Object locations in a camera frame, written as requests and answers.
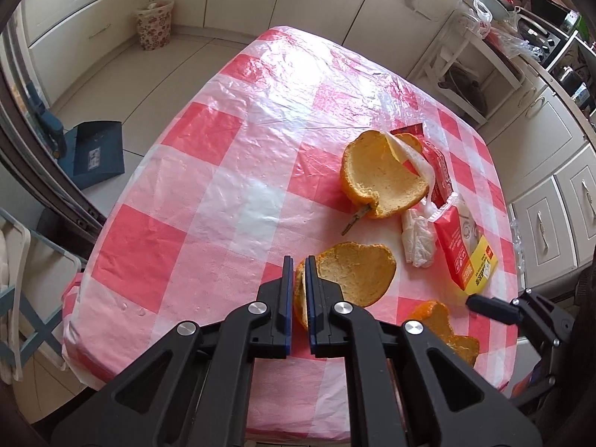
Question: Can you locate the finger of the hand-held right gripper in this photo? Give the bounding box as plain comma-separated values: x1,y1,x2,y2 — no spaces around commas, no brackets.
466,288,576,351

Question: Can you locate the dark wok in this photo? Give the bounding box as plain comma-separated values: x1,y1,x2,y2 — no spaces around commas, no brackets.
438,65,491,115

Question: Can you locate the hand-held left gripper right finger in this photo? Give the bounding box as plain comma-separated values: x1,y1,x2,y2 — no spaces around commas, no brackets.
305,255,543,447

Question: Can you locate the red and yellow packet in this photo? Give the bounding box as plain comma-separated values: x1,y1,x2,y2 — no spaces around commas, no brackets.
433,194,499,292

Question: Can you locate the grey sliding door frame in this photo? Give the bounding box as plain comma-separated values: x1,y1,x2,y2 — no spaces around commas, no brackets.
0,23,109,248

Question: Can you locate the white trolley rack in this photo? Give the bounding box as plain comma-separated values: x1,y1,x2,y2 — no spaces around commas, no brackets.
409,7,525,127

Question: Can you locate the white and blue shelf rack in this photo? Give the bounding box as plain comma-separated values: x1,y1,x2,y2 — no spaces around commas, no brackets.
0,207,87,383

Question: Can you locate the white cabinet with panelled drawers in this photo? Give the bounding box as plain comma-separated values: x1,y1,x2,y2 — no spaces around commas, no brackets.
484,69,596,290

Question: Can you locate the floral waste bin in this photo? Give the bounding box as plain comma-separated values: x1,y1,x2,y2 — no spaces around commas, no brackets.
135,0,176,51

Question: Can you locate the red wrapper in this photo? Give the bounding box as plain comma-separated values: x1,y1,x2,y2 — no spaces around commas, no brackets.
391,123,455,209

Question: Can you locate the clear bag on drawer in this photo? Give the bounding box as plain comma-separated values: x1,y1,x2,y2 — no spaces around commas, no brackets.
510,202,530,253

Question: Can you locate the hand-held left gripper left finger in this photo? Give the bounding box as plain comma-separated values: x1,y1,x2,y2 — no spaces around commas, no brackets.
51,255,295,447

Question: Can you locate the steel kettle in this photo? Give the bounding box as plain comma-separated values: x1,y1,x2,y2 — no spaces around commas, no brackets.
556,66,590,99

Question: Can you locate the blue dustpan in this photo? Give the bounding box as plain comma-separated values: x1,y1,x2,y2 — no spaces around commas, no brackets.
27,93,126,191

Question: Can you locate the large orange pomelo peel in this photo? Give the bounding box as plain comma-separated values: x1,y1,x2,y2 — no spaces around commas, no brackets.
341,129,430,220

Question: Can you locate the red checked plastic tablecloth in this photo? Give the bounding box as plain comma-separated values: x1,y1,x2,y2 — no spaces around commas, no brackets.
62,25,520,432

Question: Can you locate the small orange pomelo peel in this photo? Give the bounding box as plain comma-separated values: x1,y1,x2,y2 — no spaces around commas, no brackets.
404,301,481,368

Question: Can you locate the white plastic bag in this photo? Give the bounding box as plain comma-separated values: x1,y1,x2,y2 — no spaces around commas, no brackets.
384,131,439,269

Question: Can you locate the white drawer cabinet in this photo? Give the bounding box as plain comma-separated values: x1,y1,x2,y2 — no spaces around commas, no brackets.
21,0,155,48

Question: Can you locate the brown stalk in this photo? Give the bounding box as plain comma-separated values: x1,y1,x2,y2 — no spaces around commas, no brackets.
340,204,374,238

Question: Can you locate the crumpled clear shopping bag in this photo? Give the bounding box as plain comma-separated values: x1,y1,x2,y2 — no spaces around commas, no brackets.
472,0,532,59

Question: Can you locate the black toaster oven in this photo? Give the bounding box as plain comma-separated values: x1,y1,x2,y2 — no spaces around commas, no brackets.
516,8,581,69

